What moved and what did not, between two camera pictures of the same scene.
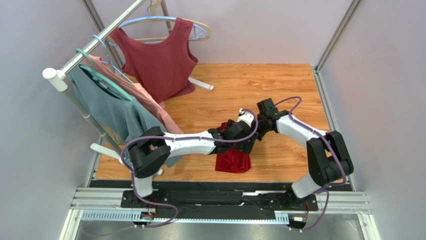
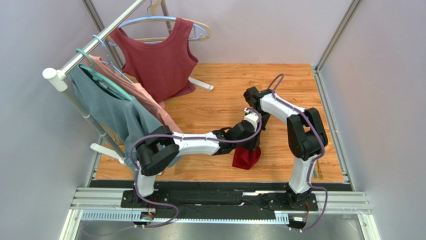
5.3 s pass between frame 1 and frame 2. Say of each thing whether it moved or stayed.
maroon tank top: stayed
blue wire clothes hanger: stayed
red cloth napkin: moved
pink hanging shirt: stayed
